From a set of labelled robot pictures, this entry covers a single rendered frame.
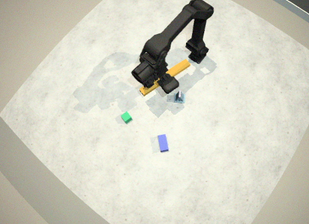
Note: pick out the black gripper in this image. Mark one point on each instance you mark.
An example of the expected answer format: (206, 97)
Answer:
(167, 82)

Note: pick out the orange bar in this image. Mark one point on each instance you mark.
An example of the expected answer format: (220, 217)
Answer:
(174, 71)

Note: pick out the small green block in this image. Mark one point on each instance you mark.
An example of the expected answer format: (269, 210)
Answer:
(126, 117)

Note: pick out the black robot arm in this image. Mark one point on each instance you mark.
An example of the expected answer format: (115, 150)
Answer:
(158, 46)

